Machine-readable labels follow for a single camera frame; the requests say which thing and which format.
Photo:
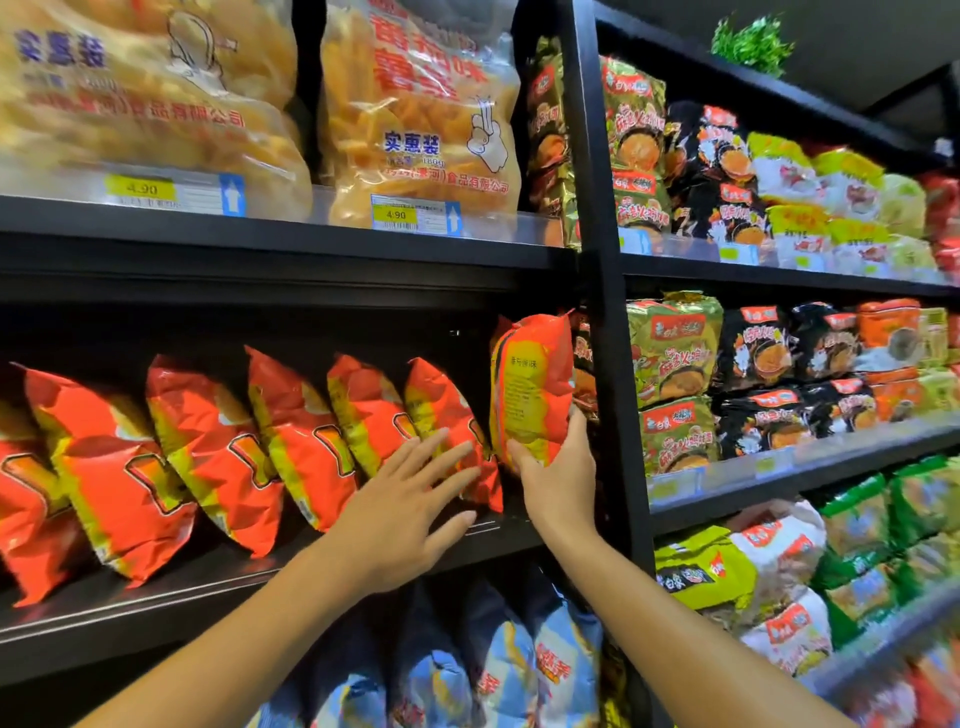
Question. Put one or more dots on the person's left hand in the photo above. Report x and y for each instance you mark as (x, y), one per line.
(398, 518)

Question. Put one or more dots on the person's right hand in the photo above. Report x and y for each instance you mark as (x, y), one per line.
(558, 488)

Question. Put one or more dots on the orange puffed snack bag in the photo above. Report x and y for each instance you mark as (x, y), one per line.
(533, 390)

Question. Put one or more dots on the blue puffed snack bag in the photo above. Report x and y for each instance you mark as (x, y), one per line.
(348, 683)
(567, 660)
(278, 705)
(495, 660)
(428, 668)

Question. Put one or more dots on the noodle packets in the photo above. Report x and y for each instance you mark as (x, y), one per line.
(705, 570)
(675, 353)
(915, 690)

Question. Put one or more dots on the row of orange snack bags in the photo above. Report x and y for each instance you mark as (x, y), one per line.
(210, 450)

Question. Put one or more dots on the black metal shelf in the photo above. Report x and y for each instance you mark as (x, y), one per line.
(300, 240)

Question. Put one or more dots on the stack of light green bags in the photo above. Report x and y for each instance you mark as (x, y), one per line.
(863, 525)

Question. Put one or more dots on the large clear chip bags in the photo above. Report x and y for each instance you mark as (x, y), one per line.
(405, 120)

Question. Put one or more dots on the person's right forearm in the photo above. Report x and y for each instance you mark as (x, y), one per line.
(690, 645)

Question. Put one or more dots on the person's left forearm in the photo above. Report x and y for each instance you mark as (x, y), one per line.
(225, 645)

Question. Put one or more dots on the green artificial plant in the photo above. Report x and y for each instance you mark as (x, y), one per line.
(753, 45)

